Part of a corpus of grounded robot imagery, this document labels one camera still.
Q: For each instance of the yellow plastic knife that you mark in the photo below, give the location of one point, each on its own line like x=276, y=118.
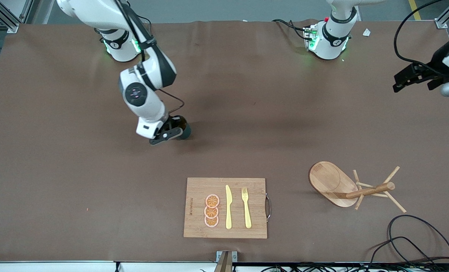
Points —
x=229, y=211

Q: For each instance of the orange slice toy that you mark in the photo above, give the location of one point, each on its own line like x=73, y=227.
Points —
x=212, y=201
x=211, y=222
x=211, y=212

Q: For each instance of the white paper scrap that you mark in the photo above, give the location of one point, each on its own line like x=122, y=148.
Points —
x=366, y=32

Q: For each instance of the wooden cutting board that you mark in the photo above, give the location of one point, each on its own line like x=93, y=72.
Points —
x=198, y=189

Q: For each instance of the wooden mug tree rack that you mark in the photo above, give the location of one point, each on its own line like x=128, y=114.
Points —
x=330, y=181

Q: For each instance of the dark green cup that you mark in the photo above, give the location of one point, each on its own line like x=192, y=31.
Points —
x=185, y=132

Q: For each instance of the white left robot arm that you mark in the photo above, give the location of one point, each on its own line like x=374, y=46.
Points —
x=332, y=41

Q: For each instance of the yellow plastic fork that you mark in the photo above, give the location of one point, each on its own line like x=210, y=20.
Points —
x=247, y=215

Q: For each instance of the metal table edge bracket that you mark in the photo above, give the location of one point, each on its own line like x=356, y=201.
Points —
x=226, y=260

